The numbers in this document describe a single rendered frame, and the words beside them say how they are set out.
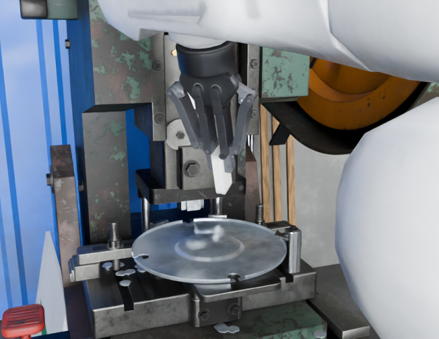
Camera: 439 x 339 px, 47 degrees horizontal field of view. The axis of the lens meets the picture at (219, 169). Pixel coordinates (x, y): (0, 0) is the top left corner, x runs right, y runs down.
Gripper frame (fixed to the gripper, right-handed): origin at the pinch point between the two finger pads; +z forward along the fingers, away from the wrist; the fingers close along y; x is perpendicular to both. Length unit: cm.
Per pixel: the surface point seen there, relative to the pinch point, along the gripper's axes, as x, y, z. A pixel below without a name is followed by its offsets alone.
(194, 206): 14.5, -14.5, 22.0
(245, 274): -1.7, 2.7, 20.1
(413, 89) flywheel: 29.4, 24.0, -0.5
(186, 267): -3.1, -7.6, 20.0
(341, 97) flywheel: 45.4, 8.8, 11.1
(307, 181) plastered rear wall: 140, -23, 111
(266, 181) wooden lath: 105, -32, 86
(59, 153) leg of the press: 25, -57, 22
